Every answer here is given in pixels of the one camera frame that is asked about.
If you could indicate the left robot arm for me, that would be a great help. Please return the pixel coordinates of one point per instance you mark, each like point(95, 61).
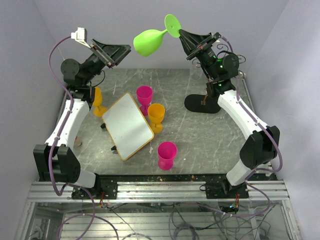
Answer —
point(55, 159)

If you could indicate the pink wine glass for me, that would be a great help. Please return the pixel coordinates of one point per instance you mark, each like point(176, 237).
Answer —
point(167, 152)
point(144, 95)

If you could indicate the aluminium mounting rail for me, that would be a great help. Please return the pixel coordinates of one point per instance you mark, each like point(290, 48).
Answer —
point(139, 192)

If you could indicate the green wine glass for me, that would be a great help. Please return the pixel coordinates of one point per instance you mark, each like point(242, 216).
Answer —
point(149, 41)

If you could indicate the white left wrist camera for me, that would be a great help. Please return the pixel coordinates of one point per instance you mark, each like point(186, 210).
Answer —
point(80, 36)

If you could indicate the orange wine glass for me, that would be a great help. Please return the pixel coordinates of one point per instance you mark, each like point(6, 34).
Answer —
point(99, 110)
point(156, 114)

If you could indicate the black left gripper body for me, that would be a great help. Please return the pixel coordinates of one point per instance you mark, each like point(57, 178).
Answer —
point(100, 55)

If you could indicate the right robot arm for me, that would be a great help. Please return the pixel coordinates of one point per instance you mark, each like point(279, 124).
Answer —
point(261, 140)

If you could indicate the copper wire glass rack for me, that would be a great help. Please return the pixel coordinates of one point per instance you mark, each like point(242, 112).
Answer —
point(218, 69)

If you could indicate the pink wine glass front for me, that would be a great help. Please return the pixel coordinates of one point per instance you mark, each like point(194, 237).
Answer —
point(167, 152)

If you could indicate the pink-capped bottle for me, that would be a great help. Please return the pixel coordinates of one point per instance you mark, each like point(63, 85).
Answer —
point(77, 142)

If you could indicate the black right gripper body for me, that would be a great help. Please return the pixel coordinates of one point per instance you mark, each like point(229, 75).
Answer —
point(204, 54)

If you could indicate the yellow-framed whiteboard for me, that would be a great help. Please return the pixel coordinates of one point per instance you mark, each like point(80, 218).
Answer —
point(127, 126)

